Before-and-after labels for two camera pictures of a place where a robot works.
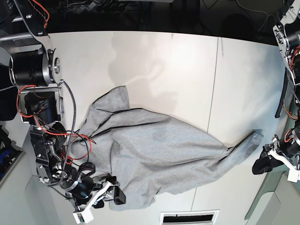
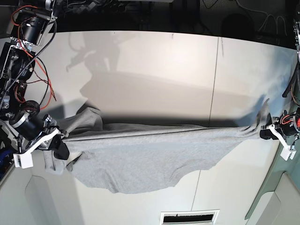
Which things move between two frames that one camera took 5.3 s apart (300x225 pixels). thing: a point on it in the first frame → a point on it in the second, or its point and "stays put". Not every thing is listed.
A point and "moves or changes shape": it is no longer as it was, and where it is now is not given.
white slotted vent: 196,217 stays put
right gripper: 288,143 → 288,124
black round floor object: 237,26 stays put
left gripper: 81,187 → 30,124
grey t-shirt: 153,157 moves or changes shape
